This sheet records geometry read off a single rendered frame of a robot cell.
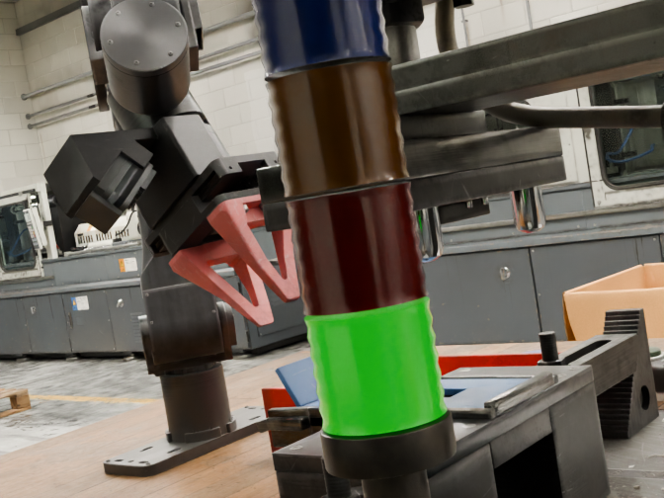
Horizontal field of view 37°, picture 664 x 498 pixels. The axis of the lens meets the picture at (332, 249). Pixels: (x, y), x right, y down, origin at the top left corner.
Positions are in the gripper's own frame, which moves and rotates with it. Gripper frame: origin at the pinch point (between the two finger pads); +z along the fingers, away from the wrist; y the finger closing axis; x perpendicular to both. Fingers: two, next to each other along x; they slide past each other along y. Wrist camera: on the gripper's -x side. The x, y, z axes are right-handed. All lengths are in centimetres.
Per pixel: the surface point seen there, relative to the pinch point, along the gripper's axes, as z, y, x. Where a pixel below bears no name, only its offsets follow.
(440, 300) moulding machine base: -78, -299, 459
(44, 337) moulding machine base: -295, -719, 484
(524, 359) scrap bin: 11.4, -0.4, 23.7
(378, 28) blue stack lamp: 4.9, 32.7, -25.9
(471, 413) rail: 14.1, 12.3, -4.3
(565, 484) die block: 20.3, 10.4, 2.4
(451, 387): 11.8, 8.2, 1.0
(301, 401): 7.4, 0.8, -3.5
